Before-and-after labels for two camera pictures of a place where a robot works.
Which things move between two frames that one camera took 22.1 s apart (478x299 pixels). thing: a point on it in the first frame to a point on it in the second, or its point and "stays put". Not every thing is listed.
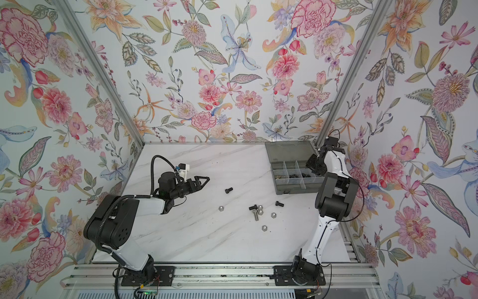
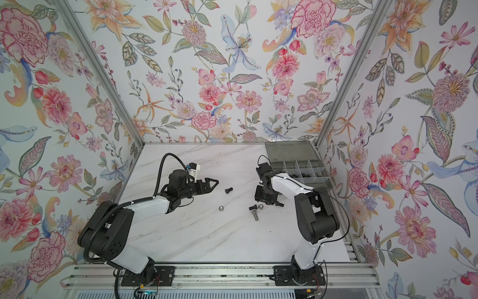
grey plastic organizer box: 288,161 stays put
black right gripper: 311,164 to 258,196
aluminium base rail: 97,276 stays put
